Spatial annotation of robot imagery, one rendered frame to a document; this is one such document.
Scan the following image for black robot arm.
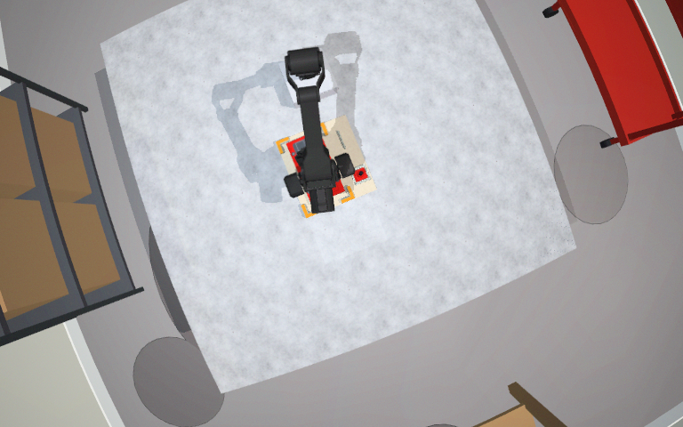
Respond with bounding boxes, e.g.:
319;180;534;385
285;46;338;214

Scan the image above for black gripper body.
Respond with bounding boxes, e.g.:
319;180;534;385
284;153;356;198

